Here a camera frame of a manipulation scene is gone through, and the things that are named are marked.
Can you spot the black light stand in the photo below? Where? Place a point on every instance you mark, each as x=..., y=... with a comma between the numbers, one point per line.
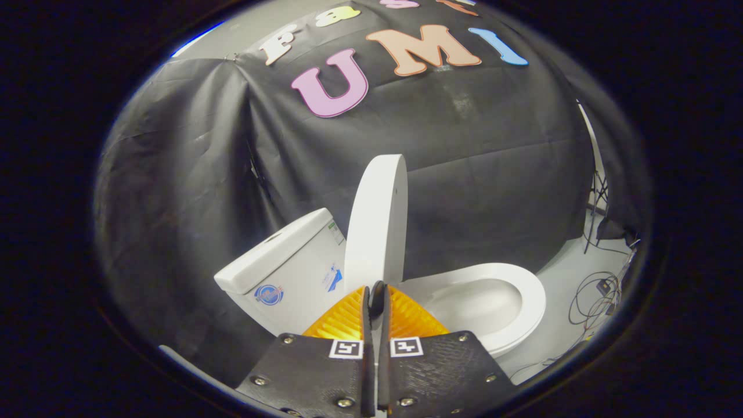
x=598, y=203

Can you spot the white toilet tank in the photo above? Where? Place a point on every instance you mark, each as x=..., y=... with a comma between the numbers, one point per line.
x=290, y=261

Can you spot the black grip tab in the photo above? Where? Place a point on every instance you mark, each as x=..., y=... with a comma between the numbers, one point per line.
x=377, y=299

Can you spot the black backdrop cloth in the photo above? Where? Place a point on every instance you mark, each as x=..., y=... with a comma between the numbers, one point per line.
x=360, y=151

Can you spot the white toilet lid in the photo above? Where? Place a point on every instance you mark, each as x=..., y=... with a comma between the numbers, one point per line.
x=377, y=220

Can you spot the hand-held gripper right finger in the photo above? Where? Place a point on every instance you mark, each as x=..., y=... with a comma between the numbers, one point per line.
x=429, y=377

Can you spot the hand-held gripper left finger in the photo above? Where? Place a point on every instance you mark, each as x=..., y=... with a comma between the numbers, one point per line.
x=325, y=377

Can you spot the black power adapter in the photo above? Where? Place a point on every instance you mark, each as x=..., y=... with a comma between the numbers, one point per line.
x=603, y=286

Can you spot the white toilet seat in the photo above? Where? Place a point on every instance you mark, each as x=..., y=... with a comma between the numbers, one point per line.
x=525, y=290

